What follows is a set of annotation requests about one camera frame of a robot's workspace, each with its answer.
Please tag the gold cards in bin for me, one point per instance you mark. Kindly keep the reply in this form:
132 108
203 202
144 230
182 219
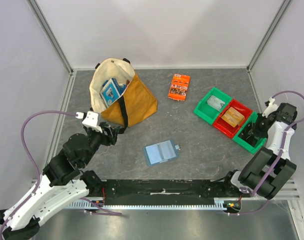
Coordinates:
233 117

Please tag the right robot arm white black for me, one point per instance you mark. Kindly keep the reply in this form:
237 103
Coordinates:
270 168

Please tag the blue card holder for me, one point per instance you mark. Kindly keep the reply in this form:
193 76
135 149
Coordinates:
161 152

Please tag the red bin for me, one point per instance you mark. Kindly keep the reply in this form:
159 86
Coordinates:
224 127

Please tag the green bin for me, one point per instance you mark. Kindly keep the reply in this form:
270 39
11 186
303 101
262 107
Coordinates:
206 112
245 145

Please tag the green bin far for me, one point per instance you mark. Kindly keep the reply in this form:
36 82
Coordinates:
206 112

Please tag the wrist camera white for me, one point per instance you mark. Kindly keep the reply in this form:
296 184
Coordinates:
91 120
270 107

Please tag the blue box in bag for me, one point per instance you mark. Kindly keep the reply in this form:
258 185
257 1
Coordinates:
111 90

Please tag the orange screw box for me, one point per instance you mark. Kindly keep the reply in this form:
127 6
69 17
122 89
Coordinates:
179 87

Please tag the aluminium frame post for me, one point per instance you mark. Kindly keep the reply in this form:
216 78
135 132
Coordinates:
50 34
268 34

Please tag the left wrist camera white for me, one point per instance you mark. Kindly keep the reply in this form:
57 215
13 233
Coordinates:
91 120

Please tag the tan tote bag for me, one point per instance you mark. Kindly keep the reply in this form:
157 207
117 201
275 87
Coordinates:
135 104

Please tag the silver cards in bin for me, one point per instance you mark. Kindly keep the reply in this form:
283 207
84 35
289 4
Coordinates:
215 102

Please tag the left aluminium frame post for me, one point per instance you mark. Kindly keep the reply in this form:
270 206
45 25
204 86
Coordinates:
50 34

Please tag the black cards in bin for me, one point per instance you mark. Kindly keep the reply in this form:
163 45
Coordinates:
251 134

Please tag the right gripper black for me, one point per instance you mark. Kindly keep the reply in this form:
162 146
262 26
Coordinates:
257 128

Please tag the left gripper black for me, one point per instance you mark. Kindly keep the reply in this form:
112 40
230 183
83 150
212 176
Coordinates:
111 138

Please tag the green bin near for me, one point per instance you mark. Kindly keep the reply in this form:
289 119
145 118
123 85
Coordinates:
245 145

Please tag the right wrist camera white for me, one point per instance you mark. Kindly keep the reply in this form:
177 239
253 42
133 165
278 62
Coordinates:
270 107

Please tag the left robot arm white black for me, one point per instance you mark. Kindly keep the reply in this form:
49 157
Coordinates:
61 183

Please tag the right aluminium frame post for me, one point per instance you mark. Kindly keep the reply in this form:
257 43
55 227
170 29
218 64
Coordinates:
268 34

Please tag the slotted cable duct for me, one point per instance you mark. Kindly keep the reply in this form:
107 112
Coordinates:
211 205

